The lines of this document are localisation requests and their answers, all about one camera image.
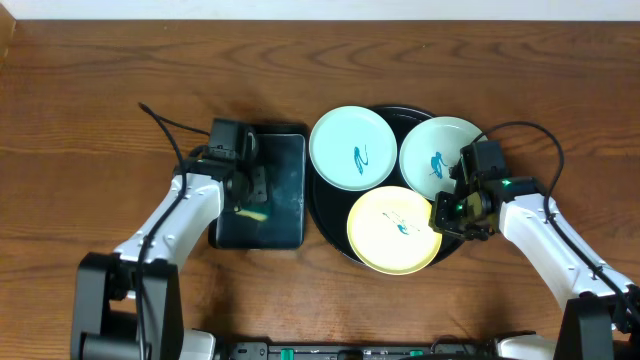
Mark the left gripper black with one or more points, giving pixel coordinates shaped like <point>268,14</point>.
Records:
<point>255,185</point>

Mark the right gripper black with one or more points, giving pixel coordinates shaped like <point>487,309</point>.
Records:
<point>440,220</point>

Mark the green yellow sponge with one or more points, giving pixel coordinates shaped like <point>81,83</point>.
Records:
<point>259,215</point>

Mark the pale green plate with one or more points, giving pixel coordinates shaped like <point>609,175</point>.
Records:
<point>430,150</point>
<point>353,148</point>

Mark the round black tray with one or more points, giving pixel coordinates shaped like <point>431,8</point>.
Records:
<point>330,206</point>

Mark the yellow plate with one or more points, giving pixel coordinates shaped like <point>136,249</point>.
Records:
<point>388,230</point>

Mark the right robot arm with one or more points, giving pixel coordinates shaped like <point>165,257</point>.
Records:
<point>600,305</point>

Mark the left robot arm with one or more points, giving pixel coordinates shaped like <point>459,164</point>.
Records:
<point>128,303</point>

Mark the black rectangular water tray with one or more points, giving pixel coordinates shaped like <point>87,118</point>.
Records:
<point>282,152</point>

